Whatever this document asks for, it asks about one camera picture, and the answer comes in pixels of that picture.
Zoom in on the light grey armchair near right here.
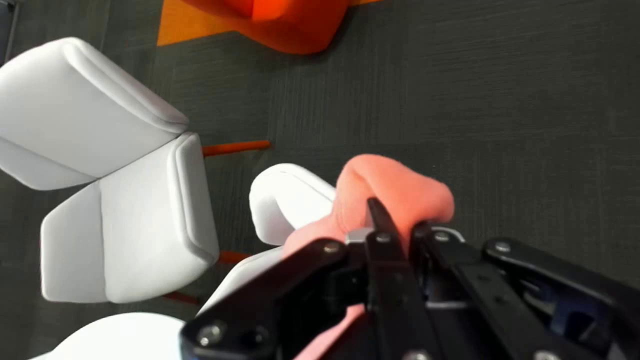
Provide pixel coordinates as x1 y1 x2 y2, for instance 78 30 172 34
200 162 335 312

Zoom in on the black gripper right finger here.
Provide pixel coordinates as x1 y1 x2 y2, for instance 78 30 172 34
412 223 640 360

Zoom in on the red shirt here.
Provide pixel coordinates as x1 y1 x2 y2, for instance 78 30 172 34
277 153 456 360

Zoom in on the orange chair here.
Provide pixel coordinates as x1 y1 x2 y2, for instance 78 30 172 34
184 0 349 56

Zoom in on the light grey armchair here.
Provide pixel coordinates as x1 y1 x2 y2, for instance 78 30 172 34
200 162 335 312
0 37 274 307

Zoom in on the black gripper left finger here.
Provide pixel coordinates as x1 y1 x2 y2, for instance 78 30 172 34
179 198 439 360

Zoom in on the white round table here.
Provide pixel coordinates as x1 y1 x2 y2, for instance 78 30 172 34
31 312 184 360

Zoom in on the light grey armchair far right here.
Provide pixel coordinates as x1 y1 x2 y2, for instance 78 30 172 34
0 37 274 307

